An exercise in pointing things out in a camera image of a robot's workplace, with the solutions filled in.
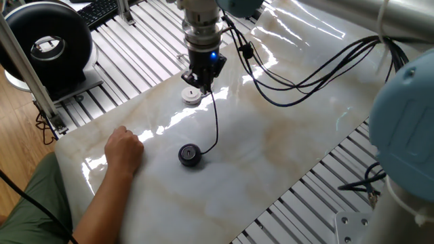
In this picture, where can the marble pattern table mat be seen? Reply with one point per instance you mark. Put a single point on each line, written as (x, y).
(271, 142)

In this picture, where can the aluminium frame post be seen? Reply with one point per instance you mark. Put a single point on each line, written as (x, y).
(23, 67)
(125, 13)

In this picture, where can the person hand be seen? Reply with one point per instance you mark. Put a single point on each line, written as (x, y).
(123, 150)

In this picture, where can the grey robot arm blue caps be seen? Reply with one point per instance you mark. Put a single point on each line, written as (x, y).
(403, 128)

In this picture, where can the green trousers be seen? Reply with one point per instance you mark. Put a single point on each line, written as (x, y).
(30, 210)

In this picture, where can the black keyboard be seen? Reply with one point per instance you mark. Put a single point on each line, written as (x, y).
(98, 11)

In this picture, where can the person forearm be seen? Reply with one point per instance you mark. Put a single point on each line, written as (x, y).
(101, 210)

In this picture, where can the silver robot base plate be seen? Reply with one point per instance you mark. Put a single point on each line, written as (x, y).
(352, 227)

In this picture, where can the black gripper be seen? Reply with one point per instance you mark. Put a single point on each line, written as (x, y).
(205, 62)

